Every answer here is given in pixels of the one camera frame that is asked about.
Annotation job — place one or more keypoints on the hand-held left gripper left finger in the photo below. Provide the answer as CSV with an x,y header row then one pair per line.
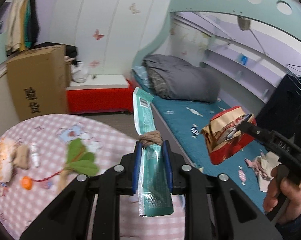
x,y
138,166

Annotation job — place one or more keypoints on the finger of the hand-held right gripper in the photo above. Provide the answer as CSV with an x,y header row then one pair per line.
x,y
256,130
246,117

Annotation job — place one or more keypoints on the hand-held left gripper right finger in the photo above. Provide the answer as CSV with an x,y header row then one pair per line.
x,y
167,166

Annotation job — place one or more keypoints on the brown knotted band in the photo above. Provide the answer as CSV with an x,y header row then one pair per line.
x,y
150,138

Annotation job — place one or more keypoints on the red snack bag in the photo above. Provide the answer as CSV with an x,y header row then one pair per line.
x,y
223,152

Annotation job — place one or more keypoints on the teal sachet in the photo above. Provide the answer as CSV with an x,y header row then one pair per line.
x,y
146,120

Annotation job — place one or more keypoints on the person's right forearm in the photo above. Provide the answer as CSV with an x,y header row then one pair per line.
x,y
299,225

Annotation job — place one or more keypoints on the person's right hand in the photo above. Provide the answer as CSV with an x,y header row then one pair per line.
x,y
290,192

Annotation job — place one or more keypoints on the crumpled white paper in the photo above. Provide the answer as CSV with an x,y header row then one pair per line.
x,y
269,170

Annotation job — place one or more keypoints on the crumpled pink wrapper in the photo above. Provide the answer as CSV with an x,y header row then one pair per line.
x,y
254,166

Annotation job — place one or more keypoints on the black bag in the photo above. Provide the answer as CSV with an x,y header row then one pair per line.
x,y
285,102

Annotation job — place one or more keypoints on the teal printed bed sheet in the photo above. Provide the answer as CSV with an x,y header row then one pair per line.
x,y
180,120

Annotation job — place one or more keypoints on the green leaf toy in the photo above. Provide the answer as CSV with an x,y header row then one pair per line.
x,y
80,160

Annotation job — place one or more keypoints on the small blue box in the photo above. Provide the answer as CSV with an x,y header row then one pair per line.
x,y
243,59

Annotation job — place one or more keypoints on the grey quilt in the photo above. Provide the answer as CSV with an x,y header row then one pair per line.
x,y
185,80

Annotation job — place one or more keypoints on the red bench white top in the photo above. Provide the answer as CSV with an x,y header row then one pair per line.
x,y
98,97

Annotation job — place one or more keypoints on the light blue plaid pillow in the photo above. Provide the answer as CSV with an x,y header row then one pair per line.
x,y
140,73

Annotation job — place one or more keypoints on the hanging brown pouch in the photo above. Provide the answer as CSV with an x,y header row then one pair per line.
x,y
244,23

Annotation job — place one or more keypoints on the small white tube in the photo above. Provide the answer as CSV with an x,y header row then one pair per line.
x,y
35,155

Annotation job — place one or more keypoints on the white plastic bag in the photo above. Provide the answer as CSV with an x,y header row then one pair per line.
x,y
80,73

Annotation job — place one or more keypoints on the crumpled tan paper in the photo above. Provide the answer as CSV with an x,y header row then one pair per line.
x,y
23,157

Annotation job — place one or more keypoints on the pink checkered tablecloth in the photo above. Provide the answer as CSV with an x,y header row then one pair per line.
x,y
20,210

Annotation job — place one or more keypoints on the large cardboard box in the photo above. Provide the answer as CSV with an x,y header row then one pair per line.
x,y
38,85

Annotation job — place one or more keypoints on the black clothes pile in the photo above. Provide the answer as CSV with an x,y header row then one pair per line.
x,y
70,51

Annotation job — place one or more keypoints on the pink butterfly sticker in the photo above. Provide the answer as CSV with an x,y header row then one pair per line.
x,y
98,35

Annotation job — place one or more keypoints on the white wardrobe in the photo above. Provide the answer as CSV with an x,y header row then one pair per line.
x,y
115,30

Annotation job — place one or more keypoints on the beige cabinet white counter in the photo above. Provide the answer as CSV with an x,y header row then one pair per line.
x,y
0,100

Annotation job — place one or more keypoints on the pale butterfly sticker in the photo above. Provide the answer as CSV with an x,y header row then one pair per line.
x,y
134,8

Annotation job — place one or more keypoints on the black hanging coat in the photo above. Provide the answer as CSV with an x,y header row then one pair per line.
x,y
34,20

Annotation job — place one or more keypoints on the green hanging garment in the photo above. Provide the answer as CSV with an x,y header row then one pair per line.
x,y
28,22

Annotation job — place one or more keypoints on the cream hanging jacket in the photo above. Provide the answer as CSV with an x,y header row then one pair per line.
x,y
15,22

